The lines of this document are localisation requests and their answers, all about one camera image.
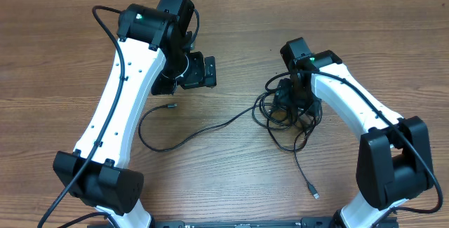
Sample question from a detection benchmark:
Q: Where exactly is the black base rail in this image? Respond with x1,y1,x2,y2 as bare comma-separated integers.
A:
87,217,399,228

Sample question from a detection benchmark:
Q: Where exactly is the black cable long loop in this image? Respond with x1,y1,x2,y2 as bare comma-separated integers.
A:
251,92,323,153

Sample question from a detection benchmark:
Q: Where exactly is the black cable silver USB plug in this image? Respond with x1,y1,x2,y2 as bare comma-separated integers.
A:
138,102,257,153

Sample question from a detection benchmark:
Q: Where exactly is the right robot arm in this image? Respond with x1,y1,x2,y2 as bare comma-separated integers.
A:
274,38,440,227

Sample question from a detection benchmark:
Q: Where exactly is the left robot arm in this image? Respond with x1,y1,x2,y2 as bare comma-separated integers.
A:
53,0,217,227

